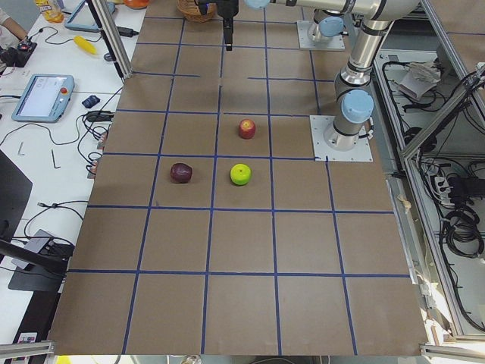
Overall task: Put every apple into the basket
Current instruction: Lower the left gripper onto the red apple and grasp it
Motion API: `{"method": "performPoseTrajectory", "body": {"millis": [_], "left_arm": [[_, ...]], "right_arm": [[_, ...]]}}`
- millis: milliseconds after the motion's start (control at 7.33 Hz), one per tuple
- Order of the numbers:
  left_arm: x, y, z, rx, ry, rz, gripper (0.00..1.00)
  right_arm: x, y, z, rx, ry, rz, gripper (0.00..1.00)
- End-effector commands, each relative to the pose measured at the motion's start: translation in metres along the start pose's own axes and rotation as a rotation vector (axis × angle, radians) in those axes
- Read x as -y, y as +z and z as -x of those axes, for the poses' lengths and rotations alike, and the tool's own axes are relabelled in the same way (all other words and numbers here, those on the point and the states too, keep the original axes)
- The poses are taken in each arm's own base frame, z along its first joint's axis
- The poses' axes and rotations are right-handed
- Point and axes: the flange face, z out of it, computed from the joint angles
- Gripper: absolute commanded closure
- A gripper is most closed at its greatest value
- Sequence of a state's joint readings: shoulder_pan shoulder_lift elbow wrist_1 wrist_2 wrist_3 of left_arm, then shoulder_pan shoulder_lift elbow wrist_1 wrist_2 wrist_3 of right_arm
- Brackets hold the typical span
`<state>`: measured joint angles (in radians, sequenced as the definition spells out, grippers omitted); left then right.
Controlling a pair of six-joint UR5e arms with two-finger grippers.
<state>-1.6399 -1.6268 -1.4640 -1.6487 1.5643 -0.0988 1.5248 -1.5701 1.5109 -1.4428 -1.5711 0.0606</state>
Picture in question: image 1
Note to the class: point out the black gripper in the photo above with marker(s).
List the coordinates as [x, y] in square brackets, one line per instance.
[226, 8]

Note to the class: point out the red yellow apple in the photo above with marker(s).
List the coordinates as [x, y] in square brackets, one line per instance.
[247, 129]

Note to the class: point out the green apple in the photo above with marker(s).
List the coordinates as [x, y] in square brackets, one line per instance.
[240, 174]

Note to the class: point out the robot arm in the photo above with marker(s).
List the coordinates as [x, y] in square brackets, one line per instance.
[325, 25]
[355, 104]

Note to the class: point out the wicker basket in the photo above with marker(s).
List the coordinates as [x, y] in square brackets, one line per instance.
[191, 12]

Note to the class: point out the orange cylinder container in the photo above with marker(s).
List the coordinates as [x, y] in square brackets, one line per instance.
[136, 4]

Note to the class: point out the black power adapter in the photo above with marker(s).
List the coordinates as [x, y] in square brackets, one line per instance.
[127, 32]

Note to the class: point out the far teach pendant tablet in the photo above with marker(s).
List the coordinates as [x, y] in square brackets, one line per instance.
[81, 19]

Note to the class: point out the teach pendant tablet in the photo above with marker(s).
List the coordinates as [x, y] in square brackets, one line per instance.
[81, 19]
[45, 98]

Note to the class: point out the yellow toy corn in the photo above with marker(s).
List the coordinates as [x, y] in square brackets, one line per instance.
[85, 45]

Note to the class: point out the dark blue small pouch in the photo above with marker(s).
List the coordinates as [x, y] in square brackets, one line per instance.
[91, 101]

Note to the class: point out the dark red apple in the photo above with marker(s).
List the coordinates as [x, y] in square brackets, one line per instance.
[181, 173]

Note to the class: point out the near teach pendant tablet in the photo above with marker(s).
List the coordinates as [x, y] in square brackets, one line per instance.
[45, 98]

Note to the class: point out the grey usb hub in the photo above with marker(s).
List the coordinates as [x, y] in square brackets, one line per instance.
[43, 251]

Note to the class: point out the black monitor stand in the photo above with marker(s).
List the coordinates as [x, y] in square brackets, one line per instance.
[15, 193]

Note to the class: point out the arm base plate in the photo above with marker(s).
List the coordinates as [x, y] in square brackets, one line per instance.
[330, 146]
[336, 44]

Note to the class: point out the aluminium frame post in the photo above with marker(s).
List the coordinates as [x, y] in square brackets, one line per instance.
[110, 34]

